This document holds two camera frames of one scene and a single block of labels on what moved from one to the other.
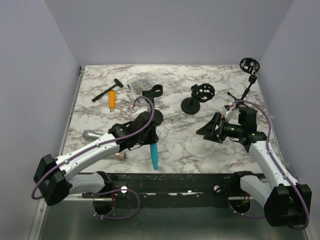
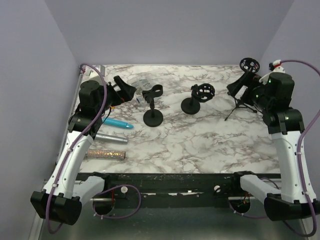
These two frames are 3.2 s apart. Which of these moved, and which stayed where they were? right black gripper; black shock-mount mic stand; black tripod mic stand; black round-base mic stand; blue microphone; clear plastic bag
Moved: blue microphone; right black gripper
Stayed: black shock-mount mic stand; black tripod mic stand; black round-base mic stand; clear plastic bag
